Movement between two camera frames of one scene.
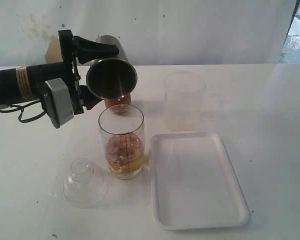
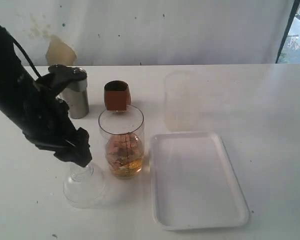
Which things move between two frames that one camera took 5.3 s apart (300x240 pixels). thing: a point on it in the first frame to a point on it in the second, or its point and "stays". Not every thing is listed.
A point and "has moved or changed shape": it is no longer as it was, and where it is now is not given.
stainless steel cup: [112, 77] has moved or changed shape
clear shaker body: [122, 128] stays
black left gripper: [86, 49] to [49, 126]
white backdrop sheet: [160, 32] stays
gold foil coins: [124, 153] stays
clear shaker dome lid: [84, 188] stays
